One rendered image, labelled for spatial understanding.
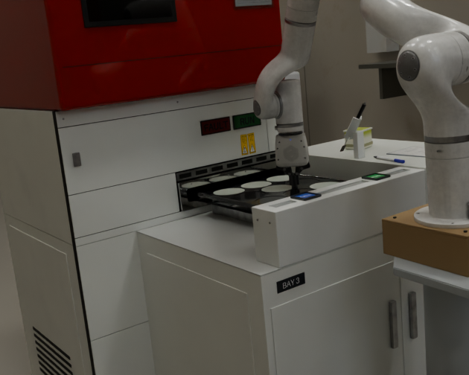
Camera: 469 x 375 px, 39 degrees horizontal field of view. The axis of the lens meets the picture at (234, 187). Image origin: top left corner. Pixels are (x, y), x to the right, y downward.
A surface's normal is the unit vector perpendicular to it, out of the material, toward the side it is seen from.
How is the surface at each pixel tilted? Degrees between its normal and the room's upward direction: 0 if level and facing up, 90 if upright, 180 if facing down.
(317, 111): 90
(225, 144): 90
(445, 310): 90
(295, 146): 89
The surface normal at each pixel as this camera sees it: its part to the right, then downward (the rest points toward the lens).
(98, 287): 0.58, 0.11
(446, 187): -0.59, 0.24
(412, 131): -0.84, 0.19
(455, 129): -0.08, 0.21
